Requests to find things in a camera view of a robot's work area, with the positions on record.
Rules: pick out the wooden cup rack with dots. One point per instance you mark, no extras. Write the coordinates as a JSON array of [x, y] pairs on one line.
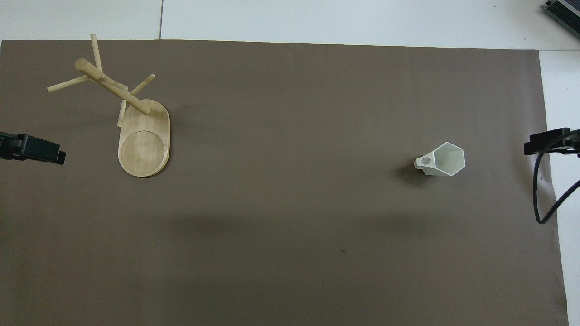
[[145, 151]]

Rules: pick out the white hexagonal cup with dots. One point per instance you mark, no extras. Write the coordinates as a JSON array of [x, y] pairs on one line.
[[448, 159]]

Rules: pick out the grey metal device box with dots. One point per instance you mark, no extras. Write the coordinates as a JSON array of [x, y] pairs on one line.
[[566, 10]]

